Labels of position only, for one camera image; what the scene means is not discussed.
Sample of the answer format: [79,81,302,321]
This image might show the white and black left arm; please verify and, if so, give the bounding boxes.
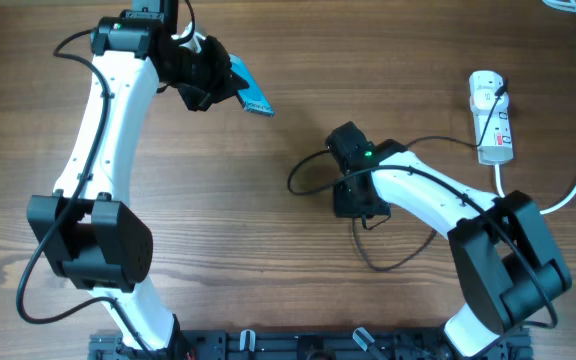
[27,0,273,359]

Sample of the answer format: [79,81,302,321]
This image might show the black charging cable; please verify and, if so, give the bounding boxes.
[351,78,509,273]

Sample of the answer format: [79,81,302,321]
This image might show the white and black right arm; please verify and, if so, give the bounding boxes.
[325,122,572,358]

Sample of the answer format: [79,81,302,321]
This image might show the smartphone with teal screen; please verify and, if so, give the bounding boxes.
[230,54,274,117]

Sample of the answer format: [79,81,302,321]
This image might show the white charger adapter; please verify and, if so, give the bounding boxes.
[470,88,509,115]

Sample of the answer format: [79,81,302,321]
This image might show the white power strip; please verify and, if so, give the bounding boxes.
[469,70,514,166]

